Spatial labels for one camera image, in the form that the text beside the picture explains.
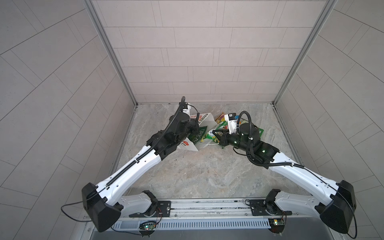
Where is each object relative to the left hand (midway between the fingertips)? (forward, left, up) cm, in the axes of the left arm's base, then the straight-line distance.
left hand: (202, 118), depth 69 cm
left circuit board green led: (-39, +24, -25) cm, 52 cm away
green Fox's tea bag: (-1, -10, -3) cm, 10 cm away
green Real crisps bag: (+3, +3, -23) cm, 23 cm away
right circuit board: (-39, -35, -30) cm, 60 cm away
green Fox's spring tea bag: (+12, -40, -29) cm, 51 cm away
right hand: (-5, -4, -4) cm, 8 cm away
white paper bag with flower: (+4, -1, -7) cm, 8 cm away
